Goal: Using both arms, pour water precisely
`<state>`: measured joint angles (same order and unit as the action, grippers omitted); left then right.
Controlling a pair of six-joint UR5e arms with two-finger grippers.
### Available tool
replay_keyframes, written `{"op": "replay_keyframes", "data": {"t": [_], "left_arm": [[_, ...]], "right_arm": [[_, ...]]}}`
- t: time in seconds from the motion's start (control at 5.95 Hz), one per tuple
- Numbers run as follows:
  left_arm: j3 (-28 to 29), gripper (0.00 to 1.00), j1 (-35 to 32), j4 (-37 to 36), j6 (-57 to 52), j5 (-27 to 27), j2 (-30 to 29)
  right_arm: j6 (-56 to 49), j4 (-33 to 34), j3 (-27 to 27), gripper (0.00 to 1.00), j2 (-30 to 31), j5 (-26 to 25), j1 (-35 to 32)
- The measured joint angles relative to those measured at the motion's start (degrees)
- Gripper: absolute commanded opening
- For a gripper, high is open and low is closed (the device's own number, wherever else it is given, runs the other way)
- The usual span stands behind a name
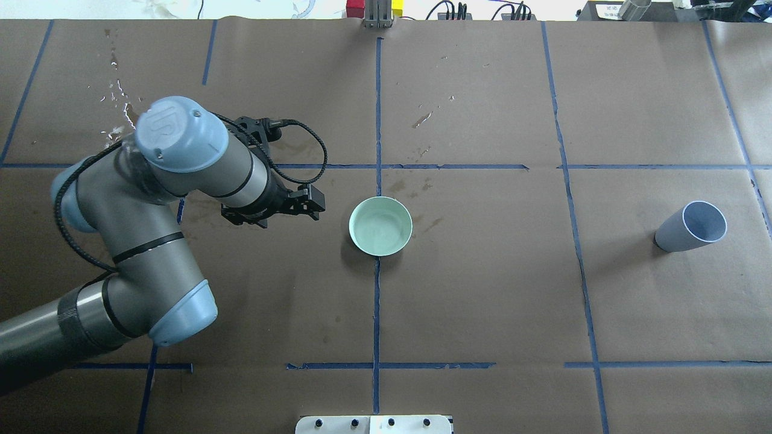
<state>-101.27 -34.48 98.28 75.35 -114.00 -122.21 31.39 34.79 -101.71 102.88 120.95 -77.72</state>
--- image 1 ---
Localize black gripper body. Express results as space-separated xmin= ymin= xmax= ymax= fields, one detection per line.
xmin=221 ymin=116 xmax=291 ymax=228

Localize light green plastic bowl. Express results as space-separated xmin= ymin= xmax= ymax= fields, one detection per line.
xmin=348 ymin=196 xmax=413 ymax=257

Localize light blue plastic cup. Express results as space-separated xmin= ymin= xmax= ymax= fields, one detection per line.
xmin=654 ymin=201 xmax=727 ymax=253

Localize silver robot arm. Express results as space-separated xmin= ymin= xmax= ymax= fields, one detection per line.
xmin=1 ymin=96 xmax=328 ymax=395

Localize red blue yellow blocks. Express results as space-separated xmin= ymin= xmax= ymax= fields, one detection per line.
xmin=344 ymin=0 xmax=405 ymax=19

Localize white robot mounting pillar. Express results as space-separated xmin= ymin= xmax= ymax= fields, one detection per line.
xmin=295 ymin=414 xmax=455 ymax=433

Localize steel metal cup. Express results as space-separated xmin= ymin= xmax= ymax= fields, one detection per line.
xmin=618 ymin=0 xmax=653 ymax=22

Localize aluminium frame post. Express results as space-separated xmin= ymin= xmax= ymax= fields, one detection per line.
xmin=363 ymin=0 xmax=394 ymax=28

